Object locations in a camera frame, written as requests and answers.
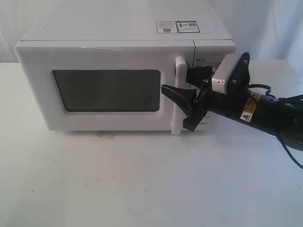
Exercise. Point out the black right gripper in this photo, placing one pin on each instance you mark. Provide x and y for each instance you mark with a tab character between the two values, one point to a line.
194	104

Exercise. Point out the white microwave door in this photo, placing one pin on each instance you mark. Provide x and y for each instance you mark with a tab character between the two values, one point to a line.
106	85

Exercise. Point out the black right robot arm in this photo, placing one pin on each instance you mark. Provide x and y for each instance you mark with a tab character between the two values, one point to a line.
280	117

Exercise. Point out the white microwave oven body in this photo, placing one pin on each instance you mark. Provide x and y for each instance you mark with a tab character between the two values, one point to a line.
212	44

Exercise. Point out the right blue info sticker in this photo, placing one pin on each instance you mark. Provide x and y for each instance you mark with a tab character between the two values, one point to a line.
187	27

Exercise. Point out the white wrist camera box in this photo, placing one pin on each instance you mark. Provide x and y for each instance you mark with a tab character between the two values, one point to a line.
223	73

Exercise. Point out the black camera mounting bracket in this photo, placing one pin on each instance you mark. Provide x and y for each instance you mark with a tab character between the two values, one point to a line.
239	78

